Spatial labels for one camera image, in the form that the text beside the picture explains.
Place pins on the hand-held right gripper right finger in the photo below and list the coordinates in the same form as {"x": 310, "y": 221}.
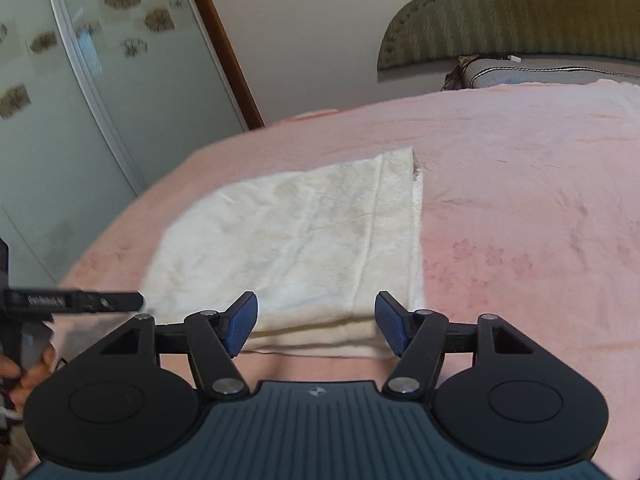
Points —
{"x": 390, "y": 322}

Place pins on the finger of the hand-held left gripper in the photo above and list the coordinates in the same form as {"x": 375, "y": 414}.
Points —
{"x": 115, "y": 301}

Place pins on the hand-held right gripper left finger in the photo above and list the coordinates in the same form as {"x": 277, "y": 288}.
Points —
{"x": 242, "y": 322}

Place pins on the cream white towel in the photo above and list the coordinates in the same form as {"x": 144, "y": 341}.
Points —
{"x": 300, "y": 250}

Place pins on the person's left hand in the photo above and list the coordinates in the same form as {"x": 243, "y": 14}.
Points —
{"x": 35, "y": 372}

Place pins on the pink blanket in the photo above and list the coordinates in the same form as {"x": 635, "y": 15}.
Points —
{"x": 525, "y": 200}

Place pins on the frosted glass wardrobe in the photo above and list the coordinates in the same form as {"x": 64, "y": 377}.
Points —
{"x": 75, "y": 110}

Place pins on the grey striped pillow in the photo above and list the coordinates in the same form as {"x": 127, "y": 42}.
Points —
{"x": 540, "y": 74}

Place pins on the small white plug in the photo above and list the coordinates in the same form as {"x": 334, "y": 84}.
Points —
{"x": 514, "y": 58}

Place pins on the olive padded headboard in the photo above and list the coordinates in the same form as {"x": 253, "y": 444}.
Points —
{"x": 510, "y": 15}

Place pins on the brown wooden door frame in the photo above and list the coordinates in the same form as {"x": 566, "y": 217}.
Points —
{"x": 225, "y": 50}

